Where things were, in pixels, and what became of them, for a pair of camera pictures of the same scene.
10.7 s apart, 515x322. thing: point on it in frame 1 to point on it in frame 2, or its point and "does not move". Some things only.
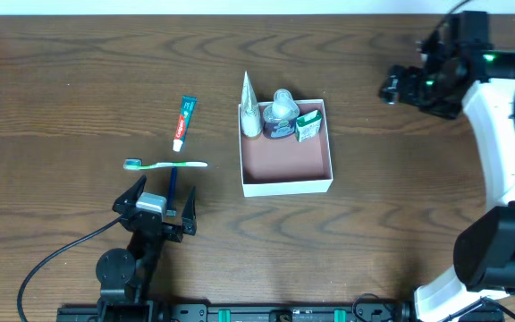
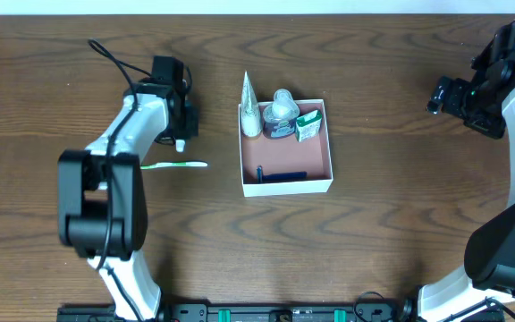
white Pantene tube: x=250 y=114 does not move
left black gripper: x=164 y=227 to x=188 y=123
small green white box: x=308 y=125 does not move
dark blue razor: x=170 y=211 to x=278 y=176
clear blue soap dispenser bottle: x=279 y=117 does not move
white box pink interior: x=283 y=166 does not move
